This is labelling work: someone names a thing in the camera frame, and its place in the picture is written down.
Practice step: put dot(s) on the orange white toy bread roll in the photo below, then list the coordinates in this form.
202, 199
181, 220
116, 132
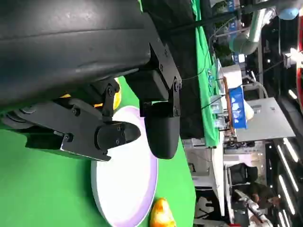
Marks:
162, 212
117, 97

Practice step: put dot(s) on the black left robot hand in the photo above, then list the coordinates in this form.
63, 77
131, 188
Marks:
71, 47

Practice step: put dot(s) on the lilac plate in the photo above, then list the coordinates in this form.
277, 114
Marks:
127, 179

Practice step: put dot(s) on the grey flat board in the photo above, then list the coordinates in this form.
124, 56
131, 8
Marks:
265, 123

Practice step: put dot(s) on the green cloth on neighbour table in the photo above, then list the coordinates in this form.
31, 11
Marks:
202, 59

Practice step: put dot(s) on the person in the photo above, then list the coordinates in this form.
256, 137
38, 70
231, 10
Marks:
258, 191

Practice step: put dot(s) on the light blue round cap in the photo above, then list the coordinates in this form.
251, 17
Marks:
288, 13

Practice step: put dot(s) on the black office chair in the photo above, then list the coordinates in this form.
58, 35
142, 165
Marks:
241, 173

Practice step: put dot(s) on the black cloth drape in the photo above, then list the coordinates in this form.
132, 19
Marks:
191, 113

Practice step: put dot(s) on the white desk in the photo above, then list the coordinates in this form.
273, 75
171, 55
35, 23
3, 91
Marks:
216, 165

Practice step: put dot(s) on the brown wooden tray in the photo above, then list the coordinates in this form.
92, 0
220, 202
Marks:
226, 99

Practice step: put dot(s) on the blue printed box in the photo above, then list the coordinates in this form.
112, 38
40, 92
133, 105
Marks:
237, 106

